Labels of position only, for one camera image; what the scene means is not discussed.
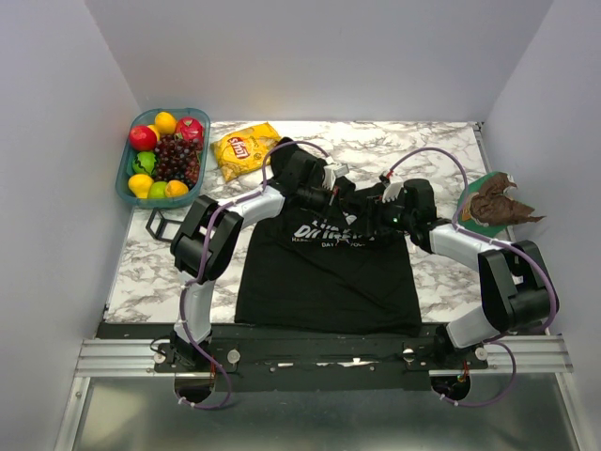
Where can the green watermelon toy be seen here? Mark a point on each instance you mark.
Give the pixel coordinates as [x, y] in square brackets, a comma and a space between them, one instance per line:
[144, 162]

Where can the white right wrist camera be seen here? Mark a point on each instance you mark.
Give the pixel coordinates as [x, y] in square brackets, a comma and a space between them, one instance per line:
[391, 190]

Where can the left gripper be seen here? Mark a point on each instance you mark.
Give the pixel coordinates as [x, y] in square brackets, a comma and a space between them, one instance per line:
[335, 198]

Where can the black printed t-shirt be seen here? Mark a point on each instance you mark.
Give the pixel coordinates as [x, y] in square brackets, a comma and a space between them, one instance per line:
[305, 273]

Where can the orange fruit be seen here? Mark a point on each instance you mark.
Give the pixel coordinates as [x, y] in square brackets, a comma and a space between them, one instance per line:
[175, 188]
[165, 123]

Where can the orange fruit bottom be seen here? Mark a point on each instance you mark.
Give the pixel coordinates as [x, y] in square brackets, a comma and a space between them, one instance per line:
[175, 188]

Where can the green lime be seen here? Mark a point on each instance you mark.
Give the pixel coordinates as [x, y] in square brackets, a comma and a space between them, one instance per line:
[157, 190]

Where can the purple grapes bunch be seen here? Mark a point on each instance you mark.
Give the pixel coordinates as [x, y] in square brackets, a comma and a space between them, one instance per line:
[177, 159]

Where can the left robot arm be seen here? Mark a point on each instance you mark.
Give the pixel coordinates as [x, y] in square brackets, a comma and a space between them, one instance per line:
[205, 242]

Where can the red apple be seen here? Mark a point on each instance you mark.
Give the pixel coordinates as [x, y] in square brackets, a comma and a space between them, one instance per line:
[142, 138]

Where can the yellow chips bag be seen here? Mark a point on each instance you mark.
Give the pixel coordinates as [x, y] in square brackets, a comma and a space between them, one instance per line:
[243, 152]

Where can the black brooch stand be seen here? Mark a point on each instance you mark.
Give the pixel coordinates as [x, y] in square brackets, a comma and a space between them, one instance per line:
[160, 228]

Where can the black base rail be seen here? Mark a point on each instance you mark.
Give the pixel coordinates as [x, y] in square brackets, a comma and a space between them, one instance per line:
[258, 359]

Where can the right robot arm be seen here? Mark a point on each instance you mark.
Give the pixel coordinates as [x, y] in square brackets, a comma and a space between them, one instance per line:
[515, 287]

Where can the red dragon fruit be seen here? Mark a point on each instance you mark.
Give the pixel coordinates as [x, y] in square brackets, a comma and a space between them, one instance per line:
[190, 129]

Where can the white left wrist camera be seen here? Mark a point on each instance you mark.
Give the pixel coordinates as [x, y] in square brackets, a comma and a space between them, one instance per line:
[332, 172]

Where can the aluminium frame rail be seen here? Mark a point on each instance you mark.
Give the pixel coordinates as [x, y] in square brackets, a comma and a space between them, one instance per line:
[133, 358]

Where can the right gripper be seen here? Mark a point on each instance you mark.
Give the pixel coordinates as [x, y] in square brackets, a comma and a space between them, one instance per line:
[376, 210]

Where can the orange fruit top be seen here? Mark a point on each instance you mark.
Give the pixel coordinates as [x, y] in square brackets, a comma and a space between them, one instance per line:
[165, 123]

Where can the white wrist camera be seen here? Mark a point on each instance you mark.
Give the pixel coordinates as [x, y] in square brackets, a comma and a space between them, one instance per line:
[391, 190]
[332, 172]

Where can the teal plastic fruit basket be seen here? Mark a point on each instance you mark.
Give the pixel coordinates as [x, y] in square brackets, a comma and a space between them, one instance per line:
[125, 170]

